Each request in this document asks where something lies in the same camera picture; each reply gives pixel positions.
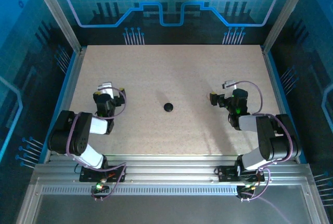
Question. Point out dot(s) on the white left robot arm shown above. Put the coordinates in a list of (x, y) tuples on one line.
[(69, 135)]

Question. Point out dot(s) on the small control board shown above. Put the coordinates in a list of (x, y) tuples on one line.
[(100, 187), (247, 189)]

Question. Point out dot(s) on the aluminium frame post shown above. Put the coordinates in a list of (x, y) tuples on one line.
[(283, 13), (56, 16)]

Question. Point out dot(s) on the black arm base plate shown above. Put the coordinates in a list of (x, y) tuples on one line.
[(226, 174), (88, 174)]

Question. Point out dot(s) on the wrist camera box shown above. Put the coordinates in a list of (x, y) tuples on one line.
[(106, 89), (230, 83)]

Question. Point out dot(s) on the aluminium mounting rail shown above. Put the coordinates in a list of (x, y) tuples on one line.
[(169, 172)]

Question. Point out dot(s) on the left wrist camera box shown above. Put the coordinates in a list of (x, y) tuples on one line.
[(106, 89)]

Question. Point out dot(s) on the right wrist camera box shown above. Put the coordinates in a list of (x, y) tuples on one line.
[(230, 83)]

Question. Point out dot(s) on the black earbud charging case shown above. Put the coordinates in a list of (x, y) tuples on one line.
[(169, 107)]

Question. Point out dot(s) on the aluminium table side rail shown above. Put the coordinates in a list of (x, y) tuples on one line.
[(280, 104), (68, 96)]

